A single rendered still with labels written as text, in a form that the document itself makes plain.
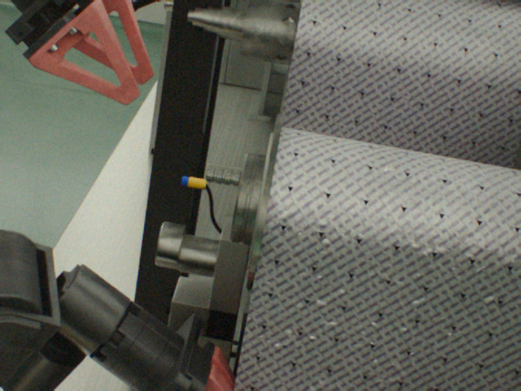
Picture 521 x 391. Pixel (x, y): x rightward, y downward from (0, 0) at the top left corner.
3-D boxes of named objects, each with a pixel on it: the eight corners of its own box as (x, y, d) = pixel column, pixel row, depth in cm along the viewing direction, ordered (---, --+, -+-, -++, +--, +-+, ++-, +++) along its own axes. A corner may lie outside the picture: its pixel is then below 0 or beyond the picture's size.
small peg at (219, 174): (207, 173, 80) (208, 160, 79) (240, 178, 80) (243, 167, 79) (204, 185, 79) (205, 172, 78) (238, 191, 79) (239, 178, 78)
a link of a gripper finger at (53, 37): (94, 136, 73) (5, 40, 71) (116, 108, 79) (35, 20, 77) (160, 80, 71) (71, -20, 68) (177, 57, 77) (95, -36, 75)
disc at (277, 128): (256, 230, 91) (282, 84, 83) (260, 230, 91) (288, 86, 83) (239, 325, 78) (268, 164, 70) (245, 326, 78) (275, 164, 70)
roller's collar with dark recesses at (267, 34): (243, 49, 105) (253, -10, 102) (298, 58, 105) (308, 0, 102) (238, 64, 99) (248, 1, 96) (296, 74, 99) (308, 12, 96)
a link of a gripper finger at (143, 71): (105, 123, 76) (19, 31, 74) (124, 98, 82) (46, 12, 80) (168, 69, 74) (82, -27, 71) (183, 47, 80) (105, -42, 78)
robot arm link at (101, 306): (56, 282, 74) (81, 243, 79) (12, 333, 77) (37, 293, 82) (129, 336, 75) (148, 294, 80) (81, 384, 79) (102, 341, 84)
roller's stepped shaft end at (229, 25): (188, 27, 102) (192, -2, 101) (244, 37, 102) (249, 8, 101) (184, 34, 99) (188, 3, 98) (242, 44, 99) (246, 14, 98)
